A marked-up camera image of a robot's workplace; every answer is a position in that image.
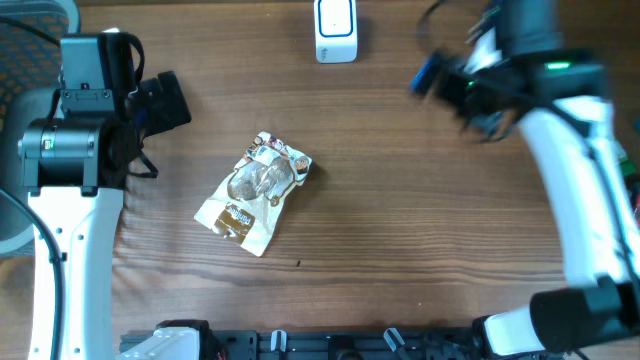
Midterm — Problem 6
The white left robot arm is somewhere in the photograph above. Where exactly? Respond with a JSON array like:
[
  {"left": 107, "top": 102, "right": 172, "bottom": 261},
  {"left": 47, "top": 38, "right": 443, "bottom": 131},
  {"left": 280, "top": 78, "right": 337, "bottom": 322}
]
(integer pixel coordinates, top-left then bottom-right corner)
[{"left": 19, "top": 31, "right": 191, "bottom": 359}]

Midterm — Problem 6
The grey plastic shopping basket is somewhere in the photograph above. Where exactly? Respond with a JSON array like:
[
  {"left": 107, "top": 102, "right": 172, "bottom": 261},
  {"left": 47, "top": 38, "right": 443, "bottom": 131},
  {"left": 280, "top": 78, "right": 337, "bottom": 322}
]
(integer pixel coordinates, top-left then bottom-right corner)
[{"left": 0, "top": 0, "right": 81, "bottom": 259}]

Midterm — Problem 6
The white brown snack pouch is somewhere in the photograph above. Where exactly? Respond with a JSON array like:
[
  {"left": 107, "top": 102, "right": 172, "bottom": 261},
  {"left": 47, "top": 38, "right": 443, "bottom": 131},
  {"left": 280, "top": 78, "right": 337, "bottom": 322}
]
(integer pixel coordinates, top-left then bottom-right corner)
[{"left": 194, "top": 131, "right": 313, "bottom": 257}]

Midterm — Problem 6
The black red snack wrapper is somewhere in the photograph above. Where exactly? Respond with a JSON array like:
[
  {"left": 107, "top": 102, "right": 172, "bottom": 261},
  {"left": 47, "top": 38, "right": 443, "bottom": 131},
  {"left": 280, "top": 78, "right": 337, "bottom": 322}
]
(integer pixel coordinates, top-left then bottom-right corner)
[{"left": 629, "top": 181, "right": 640, "bottom": 225}]

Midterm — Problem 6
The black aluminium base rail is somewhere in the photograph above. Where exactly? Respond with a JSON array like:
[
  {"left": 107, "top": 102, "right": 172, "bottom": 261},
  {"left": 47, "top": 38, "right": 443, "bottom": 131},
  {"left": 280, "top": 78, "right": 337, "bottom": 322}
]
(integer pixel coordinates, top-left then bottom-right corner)
[{"left": 118, "top": 327, "right": 501, "bottom": 360}]

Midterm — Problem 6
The green lid glass jar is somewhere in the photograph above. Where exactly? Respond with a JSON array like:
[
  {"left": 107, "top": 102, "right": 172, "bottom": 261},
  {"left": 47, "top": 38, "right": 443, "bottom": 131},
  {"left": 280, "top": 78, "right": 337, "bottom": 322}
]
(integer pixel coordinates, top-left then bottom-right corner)
[{"left": 615, "top": 141, "right": 638, "bottom": 179}]

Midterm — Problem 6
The white barcode scanner box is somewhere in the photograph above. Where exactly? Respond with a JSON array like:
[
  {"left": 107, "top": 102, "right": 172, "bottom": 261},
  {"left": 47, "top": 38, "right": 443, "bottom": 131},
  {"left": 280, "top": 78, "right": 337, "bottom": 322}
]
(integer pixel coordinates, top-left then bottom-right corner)
[{"left": 313, "top": 0, "right": 358, "bottom": 64}]

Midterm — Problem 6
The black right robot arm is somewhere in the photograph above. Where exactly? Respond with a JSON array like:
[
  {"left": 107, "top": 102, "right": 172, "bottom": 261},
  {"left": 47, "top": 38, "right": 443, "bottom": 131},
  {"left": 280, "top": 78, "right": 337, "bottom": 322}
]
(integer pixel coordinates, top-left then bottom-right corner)
[{"left": 411, "top": 0, "right": 639, "bottom": 359}]

